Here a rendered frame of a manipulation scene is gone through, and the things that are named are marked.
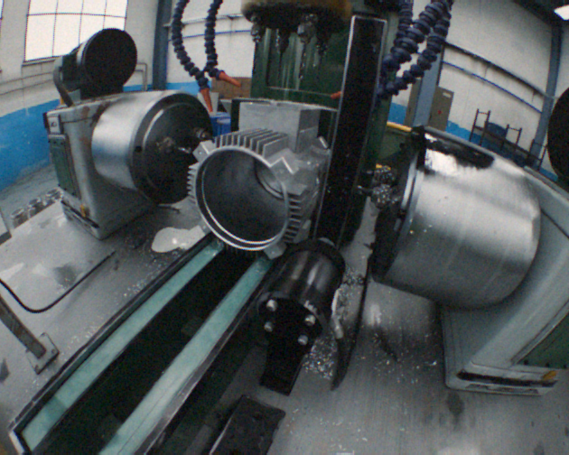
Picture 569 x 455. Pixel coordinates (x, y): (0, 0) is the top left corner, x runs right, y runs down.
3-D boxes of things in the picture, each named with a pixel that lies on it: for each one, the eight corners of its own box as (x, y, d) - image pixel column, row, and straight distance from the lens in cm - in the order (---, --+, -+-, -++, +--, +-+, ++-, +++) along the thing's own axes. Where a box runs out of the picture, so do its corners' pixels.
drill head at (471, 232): (339, 218, 54) (364, 106, 47) (489, 269, 66) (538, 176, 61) (304, 297, 34) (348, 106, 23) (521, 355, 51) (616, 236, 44)
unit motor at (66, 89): (101, 152, 108) (96, 49, 107) (146, 162, 80) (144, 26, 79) (46, 175, 100) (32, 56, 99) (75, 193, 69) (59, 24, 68)
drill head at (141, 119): (142, 165, 88) (137, 92, 84) (226, 186, 63) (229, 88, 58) (79, 193, 77) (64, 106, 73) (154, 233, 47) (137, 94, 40)
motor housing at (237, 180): (246, 195, 57) (251, 116, 52) (322, 218, 52) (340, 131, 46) (191, 236, 43) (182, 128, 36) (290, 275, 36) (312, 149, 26)
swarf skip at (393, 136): (349, 164, 452) (358, 120, 438) (349, 153, 543) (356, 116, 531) (408, 180, 473) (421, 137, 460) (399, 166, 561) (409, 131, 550)
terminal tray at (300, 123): (267, 134, 50) (270, 101, 50) (316, 144, 47) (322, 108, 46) (236, 145, 40) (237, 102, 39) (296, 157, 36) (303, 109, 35)
